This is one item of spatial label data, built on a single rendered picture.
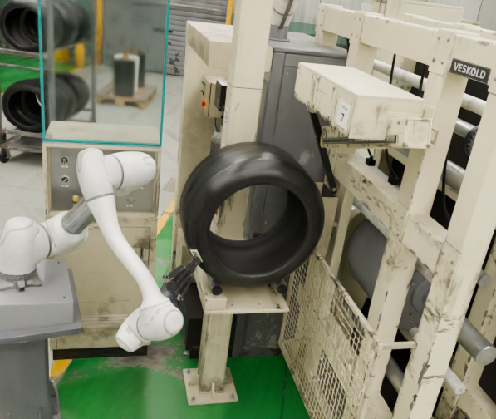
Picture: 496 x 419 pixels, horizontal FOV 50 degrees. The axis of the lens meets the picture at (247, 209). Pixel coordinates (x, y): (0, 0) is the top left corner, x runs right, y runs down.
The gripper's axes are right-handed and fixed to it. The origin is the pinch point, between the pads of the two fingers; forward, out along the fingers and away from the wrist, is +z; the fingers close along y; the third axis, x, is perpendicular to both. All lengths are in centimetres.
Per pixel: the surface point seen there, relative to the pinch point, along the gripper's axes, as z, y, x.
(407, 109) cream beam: 50, -31, 77
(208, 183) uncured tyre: 17.4, -26.3, 9.8
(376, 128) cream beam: 42, -29, 69
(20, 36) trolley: 212, -81, -376
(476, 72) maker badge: 55, -38, 99
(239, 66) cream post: 64, -52, 6
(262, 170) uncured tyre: 30.6, -22.7, 25.9
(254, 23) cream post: 73, -65, 14
